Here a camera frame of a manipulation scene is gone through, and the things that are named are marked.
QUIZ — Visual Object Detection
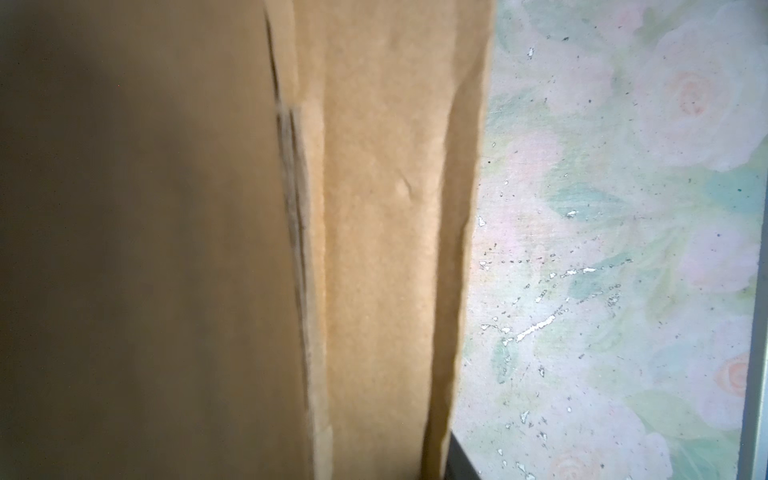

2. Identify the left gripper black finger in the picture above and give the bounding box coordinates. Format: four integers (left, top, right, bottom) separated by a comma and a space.
445, 433, 480, 480

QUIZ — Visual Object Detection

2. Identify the brown cardboard sheet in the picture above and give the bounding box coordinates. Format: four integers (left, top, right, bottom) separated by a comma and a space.
1, 1, 495, 479

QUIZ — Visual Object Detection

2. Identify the aluminium mounting rail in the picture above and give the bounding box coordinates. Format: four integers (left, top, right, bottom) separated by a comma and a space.
737, 200, 767, 480

